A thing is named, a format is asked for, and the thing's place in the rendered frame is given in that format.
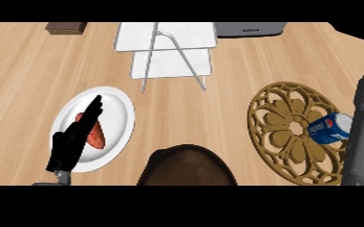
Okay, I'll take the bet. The white oval plate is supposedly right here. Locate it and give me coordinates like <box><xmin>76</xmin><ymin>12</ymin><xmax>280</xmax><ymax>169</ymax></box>
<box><xmin>51</xmin><ymin>86</ymin><xmax>137</xmax><ymax>173</ymax></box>

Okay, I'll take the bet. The dark brown round object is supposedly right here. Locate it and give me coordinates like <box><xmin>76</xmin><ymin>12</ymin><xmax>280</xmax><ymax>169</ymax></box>
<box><xmin>135</xmin><ymin>143</ymin><xmax>239</xmax><ymax>187</ymax></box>

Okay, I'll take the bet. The orange sweet potato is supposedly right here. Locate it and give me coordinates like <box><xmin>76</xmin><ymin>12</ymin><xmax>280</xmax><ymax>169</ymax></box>
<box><xmin>76</xmin><ymin>112</ymin><xmax>107</xmax><ymax>150</ymax></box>

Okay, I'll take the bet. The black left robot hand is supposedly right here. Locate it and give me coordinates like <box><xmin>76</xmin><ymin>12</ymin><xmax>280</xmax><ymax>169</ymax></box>
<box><xmin>45</xmin><ymin>94</ymin><xmax>106</xmax><ymax>174</ymax></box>

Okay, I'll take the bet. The white tiered shelf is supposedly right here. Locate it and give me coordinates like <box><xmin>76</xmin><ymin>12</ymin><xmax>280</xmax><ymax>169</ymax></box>
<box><xmin>113</xmin><ymin>22</ymin><xmax>220</xmax><ymax>94</ymax></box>

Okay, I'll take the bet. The gold openwork round placemat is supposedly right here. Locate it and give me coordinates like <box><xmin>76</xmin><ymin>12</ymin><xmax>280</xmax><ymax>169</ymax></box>
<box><xmin>246</xmin><ymin>81</ymin><xmax>353</xmax><ymax>187</ymax></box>

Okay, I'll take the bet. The dark brown wooden block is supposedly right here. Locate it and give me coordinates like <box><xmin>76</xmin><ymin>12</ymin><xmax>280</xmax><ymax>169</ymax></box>
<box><xmin>45</xmin><ymin>22</ymin><xmax>89</xmax><ymax>36</ymax></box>

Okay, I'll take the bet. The grey appliance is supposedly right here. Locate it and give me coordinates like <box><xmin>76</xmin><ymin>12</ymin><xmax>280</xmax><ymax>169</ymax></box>
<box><xmin>214</xmin><ymin>22</ymin><xmax>289</xmax><ymax>39</ymax></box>

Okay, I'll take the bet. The blue soda can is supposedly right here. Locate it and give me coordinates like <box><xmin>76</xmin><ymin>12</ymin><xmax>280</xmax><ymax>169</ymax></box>
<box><xmin>308</xmin><ymin>112</ymin><xmax>354</xmax><ymax>145</ymax></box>

